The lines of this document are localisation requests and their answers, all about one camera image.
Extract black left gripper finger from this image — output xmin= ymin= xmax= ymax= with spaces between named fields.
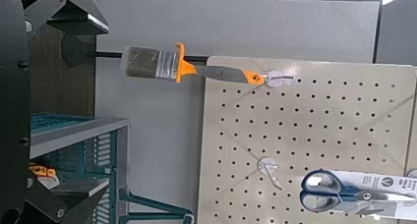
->
xmin=19 ymin=171 xmax=111 ymax=224
xmin=19 ymin=0 xmax=110 ymax=35

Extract orange-handled tool package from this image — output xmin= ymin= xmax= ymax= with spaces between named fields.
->
xmin=126 ymin=41 xmax=266 ymax=85

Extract teal plastic crate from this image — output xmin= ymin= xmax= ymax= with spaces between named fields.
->
xmin=30 ymin=114 xmax=131 ymax=224

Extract black pegboard stand pole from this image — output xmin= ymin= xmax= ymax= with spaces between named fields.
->
xmin=61 ymin=33 xmax=210 ymax=68

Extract white yellow packaged item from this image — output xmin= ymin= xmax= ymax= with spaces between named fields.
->
xmin=29 ymin=163 xmax=58 ymax=190

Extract grey partition panel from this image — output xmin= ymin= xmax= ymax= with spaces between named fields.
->
xmin=94 ymin=0 xmax=381 ymax=224

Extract white pegboard hook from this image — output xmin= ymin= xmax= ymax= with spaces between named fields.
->
xmin=265 ymin=70 xmax=296 ymax=88
xmin=257 ymin=156 xmax=284 ymax=192

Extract beige perforated pegboard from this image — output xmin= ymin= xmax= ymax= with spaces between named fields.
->
xmin=196 ymin=55 xmax=417 ymax=224

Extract blue scissors on card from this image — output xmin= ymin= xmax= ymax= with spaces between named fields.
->
xmin=299 ymin=169 xmax=417 ymax=222

